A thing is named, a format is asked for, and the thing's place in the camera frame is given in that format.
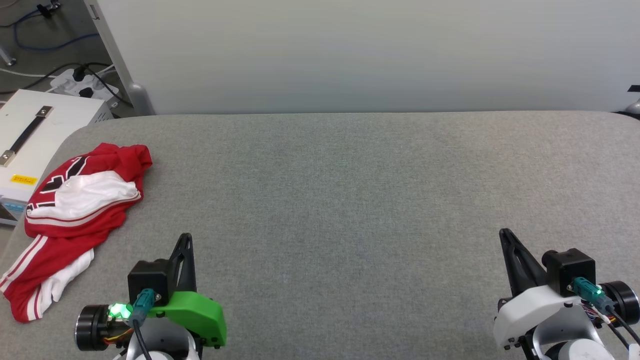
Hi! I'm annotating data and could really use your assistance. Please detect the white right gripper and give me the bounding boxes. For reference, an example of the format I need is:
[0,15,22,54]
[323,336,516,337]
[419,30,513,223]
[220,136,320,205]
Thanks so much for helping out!
[492,228,601,351]

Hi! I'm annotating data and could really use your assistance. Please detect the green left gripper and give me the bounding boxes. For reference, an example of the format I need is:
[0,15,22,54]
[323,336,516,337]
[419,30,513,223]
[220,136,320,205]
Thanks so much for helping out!
[148,233,227,349]

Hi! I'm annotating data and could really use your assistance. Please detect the red and white jersey shirt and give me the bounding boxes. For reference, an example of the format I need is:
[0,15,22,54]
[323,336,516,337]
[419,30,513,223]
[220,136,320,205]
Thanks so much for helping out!
[0,142,153,323]

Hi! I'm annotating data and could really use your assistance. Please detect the white equipment box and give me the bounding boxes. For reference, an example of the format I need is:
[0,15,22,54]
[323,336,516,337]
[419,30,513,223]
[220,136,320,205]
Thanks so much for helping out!
[0,89,115,226]

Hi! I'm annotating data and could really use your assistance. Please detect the white power strip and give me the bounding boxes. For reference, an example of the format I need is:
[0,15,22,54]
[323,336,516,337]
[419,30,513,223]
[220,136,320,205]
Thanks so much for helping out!
[50,67,121,109]

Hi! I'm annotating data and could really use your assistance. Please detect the black clamp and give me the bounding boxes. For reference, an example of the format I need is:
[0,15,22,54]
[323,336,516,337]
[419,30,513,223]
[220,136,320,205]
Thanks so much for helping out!
[36,0,62,20]

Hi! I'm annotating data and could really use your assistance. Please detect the teal left camera connector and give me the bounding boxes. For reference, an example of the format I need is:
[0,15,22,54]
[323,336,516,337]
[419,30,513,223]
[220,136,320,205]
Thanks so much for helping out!
[131,288,157,327]

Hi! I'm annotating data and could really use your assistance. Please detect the teal camera connector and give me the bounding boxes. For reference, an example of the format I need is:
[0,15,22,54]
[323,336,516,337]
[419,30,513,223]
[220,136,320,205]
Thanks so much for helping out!
[131,288,157,327]
[572,277,616,314]

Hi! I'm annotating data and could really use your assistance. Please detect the teal right camera connector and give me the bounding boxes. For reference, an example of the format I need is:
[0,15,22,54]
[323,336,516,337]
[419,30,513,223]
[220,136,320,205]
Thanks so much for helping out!
[572,277,616,314]

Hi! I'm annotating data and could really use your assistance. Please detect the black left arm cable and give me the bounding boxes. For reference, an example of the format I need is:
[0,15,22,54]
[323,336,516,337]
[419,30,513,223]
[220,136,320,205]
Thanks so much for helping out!
[131,320,154,360]

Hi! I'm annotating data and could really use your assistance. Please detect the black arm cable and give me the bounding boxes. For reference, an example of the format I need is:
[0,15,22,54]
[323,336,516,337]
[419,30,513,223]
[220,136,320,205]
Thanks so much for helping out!
[131,320,154,360]
[597,305,640,351]

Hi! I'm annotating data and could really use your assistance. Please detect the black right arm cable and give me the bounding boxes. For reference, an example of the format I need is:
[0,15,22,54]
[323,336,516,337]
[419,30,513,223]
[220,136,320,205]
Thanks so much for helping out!
[597,305,640,351]

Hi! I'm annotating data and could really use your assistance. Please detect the black strap handle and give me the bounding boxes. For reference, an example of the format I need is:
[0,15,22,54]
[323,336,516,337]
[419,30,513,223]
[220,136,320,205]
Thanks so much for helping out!
[0,105,54,167]

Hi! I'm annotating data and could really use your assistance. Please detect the grey metal partition post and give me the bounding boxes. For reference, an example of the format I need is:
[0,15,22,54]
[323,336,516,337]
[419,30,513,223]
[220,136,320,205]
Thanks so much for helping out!
[82,0,156,116]

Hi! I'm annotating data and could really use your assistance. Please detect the black floor cable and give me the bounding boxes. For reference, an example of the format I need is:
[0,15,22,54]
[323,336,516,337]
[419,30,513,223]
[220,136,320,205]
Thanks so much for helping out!
[0,62,132,107]

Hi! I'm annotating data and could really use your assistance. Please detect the blue floor cable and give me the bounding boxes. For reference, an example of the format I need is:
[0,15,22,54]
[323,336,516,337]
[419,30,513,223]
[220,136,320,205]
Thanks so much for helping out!
[12,9,101,52]

